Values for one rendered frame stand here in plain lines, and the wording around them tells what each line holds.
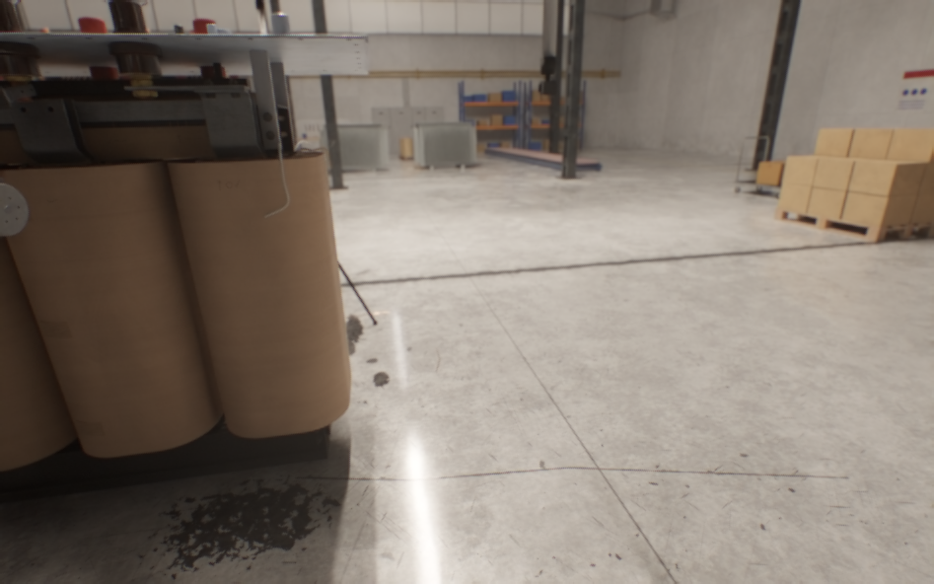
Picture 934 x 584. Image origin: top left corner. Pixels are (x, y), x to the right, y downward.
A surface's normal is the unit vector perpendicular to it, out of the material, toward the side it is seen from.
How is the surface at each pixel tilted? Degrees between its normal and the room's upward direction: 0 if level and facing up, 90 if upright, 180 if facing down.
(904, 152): 90
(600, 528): 0
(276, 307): 90
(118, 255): 90
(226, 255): 90
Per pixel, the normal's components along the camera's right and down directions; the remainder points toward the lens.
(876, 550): -0.02, -0.94
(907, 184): 0.25, 0.33
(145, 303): 0.67, 0.24
